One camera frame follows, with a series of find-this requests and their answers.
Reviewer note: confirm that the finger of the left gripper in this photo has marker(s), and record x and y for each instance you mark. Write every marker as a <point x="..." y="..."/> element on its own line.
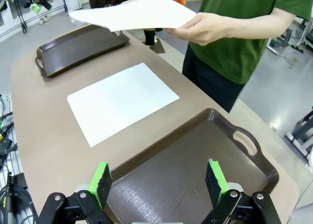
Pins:
<point x="46" y="4"/>
<point x="35" y="8"/>

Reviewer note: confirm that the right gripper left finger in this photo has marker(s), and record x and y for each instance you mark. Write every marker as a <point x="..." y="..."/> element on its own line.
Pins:
<point x="102" y="180"/>

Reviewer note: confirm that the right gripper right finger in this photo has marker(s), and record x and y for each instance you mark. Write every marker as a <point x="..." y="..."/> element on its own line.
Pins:
<point x="215" y="180"/>

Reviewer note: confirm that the person's left forearm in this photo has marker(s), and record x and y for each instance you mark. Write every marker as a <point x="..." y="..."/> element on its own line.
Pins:
<point x="259" y="23"/>

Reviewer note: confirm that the person's left hand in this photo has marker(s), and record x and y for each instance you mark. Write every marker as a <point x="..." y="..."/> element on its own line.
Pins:
<point x="207" y="28"/>

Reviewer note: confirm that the white shoe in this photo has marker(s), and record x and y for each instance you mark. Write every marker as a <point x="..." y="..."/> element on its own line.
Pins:
<point x="42" y="20"/>
<point x="48" y="17"/>

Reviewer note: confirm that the white floor appliance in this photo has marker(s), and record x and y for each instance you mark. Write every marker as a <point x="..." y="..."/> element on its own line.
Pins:
<point x="73" y="0"/>

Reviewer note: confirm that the brown plastic serving tray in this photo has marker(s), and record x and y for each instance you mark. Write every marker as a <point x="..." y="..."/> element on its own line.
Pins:
<point x="183" y="160"/>
<point x="80" y="50"/>

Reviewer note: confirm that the white A4 paper stack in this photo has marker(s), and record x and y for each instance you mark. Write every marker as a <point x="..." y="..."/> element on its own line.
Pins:
<point x="122" y="101"/>

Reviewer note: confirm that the white slatted panel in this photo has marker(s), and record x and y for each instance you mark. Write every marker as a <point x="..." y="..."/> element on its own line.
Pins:
<point x="13" y="165"/>

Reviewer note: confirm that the black trousers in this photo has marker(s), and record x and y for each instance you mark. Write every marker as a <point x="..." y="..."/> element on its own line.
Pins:
<point x="207" y="84"/>

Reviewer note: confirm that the black plug with yellow label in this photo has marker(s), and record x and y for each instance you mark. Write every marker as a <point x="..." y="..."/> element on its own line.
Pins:
<point x="5" y="204"/>

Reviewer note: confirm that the mannequin with brown skirt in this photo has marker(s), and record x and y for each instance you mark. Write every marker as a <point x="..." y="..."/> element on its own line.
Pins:
<point x="149" y="37"/>

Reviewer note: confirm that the green T-shirt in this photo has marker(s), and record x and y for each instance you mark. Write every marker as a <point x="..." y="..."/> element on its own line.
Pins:
<point x="239" y="55"/>

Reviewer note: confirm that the grey metal frame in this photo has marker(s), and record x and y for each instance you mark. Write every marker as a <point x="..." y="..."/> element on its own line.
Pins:
<point x="300" y="133"/>

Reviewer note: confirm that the mannequin base plate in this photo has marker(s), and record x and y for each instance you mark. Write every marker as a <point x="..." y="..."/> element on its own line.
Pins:
<point x="159" y="46"/>

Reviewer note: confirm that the white desk frame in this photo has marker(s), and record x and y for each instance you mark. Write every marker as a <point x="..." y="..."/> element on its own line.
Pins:
<point x="303" y="33"/>

